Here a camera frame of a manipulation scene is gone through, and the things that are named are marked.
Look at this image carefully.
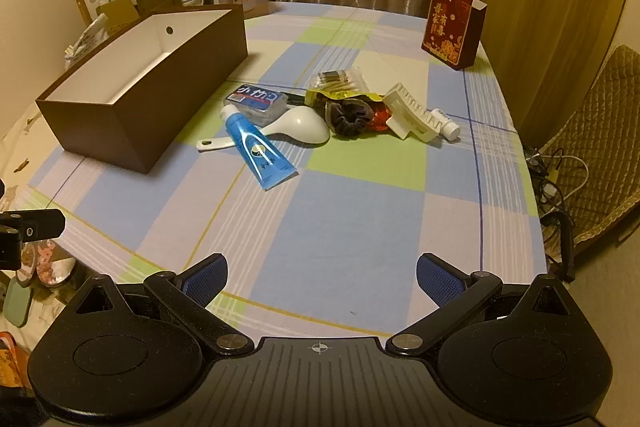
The checked tablecloth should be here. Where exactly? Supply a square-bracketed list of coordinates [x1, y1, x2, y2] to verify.
[27, 0, 548, 338]

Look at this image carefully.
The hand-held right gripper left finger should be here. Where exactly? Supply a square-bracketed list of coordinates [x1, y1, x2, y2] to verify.
[67, 253, 250, 355]

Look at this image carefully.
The white cable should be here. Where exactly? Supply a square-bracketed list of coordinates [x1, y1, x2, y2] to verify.
[542, 154, 591, 208]

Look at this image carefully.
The red snack packet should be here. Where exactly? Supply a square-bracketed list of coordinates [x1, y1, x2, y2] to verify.
[367, 99, 396, 132]

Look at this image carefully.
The blue floss pick box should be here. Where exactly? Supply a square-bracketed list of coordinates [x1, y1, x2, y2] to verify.
[223, 83, 287, 126]

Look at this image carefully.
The black cable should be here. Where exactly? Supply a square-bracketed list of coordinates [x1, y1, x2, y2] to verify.
[522, 147, 576, 283]

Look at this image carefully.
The red decorated box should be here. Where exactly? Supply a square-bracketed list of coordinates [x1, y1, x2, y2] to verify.
[421, 0, 487, 70]

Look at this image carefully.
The white rice spoon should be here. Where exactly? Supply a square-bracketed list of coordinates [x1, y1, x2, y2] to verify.
[196, 107, 331, 152]

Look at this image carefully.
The pink floral slipper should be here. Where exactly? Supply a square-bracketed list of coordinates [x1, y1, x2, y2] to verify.
[15, 239, 77, 290]

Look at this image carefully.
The brown storage box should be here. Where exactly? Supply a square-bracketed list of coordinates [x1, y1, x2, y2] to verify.
[35, 3, 249, 174]

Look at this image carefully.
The quilted brown chair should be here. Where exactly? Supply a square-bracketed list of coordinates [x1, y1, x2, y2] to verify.
[537, 44, 640, 250]

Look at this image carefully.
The small white tube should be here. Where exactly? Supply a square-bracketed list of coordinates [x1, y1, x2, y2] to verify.
[432, 108, 462, 140]

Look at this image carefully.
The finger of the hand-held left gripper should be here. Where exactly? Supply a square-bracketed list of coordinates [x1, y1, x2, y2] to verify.
[0, 208, 66, 272]

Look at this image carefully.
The clear cotton swab pack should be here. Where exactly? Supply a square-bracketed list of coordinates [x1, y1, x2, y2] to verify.
[306, 67, 371, 95]

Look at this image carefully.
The yellow snack packet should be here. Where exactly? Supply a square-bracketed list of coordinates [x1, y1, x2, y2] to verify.
[305, 88, 383, 108]

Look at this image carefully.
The small cardboard box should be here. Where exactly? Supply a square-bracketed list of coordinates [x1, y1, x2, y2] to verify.
[97, 0, 142, 38]

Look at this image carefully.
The white hair claw clip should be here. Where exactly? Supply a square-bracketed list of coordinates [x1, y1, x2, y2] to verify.
[382, 82, 443, 144]

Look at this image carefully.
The green slipper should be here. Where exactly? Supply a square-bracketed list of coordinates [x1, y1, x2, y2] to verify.
[4, 279, 37, 328]

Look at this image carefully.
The dark hair scrunchie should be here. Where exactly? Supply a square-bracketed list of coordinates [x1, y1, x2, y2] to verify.
[324, 98, 373, 138]

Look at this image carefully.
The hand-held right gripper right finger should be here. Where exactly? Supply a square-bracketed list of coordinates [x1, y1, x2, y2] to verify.
[386, 253, 576, 355]

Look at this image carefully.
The orange slipper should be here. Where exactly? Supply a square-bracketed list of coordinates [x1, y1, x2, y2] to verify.
[0, 332, 32, 400]

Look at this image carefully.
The blue squeeze tube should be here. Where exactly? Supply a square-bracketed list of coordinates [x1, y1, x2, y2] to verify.
[220, 104, 298, 192]

